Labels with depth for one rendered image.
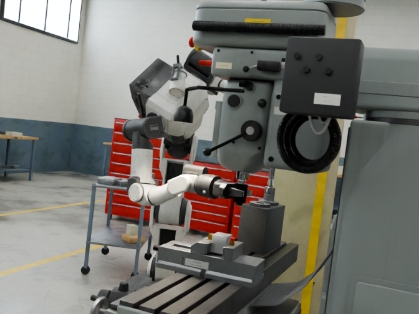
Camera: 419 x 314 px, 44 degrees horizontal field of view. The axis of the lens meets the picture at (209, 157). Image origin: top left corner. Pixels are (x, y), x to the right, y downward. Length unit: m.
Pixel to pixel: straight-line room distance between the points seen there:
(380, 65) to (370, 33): 9.39
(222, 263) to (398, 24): 9.65
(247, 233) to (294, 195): 1.45
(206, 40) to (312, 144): 0.51
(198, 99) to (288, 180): 1.46
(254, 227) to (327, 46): 0.96
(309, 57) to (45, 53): 11.26
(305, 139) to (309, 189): 1.89
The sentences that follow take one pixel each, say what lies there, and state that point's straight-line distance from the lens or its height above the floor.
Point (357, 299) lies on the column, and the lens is 1.63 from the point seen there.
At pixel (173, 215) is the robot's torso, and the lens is 2.57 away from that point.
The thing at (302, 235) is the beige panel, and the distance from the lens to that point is 3.61.
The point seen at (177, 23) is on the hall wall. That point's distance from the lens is 12.32.
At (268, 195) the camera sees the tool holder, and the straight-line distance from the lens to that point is 2.27.
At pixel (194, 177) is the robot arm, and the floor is 1.25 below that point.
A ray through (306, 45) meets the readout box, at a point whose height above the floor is 1.70.
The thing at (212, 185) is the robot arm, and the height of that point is 1.24.
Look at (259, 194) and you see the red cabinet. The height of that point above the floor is 0.70.
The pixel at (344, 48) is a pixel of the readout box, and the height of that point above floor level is 1.70.
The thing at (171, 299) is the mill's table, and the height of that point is 0.96.
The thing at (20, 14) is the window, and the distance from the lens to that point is 11.85.
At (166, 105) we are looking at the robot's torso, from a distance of 2.24.
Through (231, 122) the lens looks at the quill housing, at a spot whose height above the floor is 1.48.
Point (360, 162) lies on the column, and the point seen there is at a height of 1.40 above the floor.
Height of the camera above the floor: 1.44
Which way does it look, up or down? 3 degrees down
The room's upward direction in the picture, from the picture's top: 7 degrees clockwise
